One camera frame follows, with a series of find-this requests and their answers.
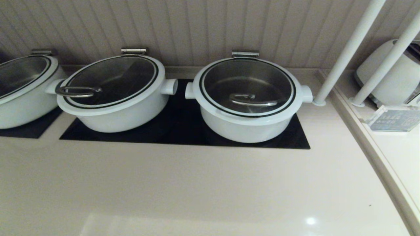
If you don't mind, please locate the large black induction mat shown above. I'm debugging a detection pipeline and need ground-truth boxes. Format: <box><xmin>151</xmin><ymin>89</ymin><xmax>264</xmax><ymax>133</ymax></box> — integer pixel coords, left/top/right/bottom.
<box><xmin>59</xmin><ymin>79</ymin><xmax>311</xmax><ymax>150</ymax></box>

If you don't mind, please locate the white pot with steel insert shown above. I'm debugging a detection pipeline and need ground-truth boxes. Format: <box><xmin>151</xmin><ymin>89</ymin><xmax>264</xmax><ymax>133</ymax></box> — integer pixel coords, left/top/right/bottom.
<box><xmin>185</xmin><ymin>57</ymin><xmax>314</xmax><ymax>144</ymax></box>

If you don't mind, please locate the white round pole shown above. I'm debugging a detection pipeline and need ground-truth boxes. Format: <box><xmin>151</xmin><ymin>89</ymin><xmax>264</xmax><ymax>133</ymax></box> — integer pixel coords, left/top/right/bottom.
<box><xmin>312</xmin><ymin>0</ymin><xmax>387</xmax><ymax>107</ymax></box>
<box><xmin>349</xmin><ymin>11</ymin><xmax>420</xmax><ymax>108</ymax></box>

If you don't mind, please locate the small black induction mat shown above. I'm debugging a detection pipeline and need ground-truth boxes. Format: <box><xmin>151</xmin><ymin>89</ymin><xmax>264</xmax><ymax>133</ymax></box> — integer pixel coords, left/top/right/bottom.
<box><xmin>0</xmin><ymin>107</ymin><xmax>63</xmax><ymax>139</ymax></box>

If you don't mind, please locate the glass lid with white rim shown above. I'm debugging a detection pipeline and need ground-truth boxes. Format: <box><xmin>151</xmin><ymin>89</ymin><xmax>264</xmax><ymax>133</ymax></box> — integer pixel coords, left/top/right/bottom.
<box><xmin>55</xmin><ymin>54</ymin><xmax>165</xmax><ymax>116</ymax></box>
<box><xmin>0</xmin><ymin>55</ymin><xmax>59</xmax><ymax>105</ymax></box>
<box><xmin>193</xmin><ymin>58</ymin><xmax>302</xmax><ymax>118</ymax></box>

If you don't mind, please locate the white toaster appliance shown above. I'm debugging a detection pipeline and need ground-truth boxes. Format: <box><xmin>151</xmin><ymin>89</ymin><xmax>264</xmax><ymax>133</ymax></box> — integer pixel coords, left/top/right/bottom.
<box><xmin>354</xmin><ymin>39</ymin><xmax>420</xmax><ymax>107</ymax></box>

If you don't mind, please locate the clear acrylic sign holder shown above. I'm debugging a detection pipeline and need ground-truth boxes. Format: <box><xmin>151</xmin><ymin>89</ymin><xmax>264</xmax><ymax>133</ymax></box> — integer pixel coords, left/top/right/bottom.
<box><xmin>365</xmin><ymin>105</ymin><xmax>420</xmax><ymax>132</ymax></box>

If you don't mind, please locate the white pot with side handles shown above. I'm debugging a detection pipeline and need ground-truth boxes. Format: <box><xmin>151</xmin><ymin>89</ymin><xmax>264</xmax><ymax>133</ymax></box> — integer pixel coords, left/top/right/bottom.
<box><xmin>45</xmin><ymin>54</ymin><xmax>179</xmax><ymax>133</ymax></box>
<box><xmin>0</xmin><ymin>55</ymin><xmax>68</xmax><ymax>129</ymax></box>

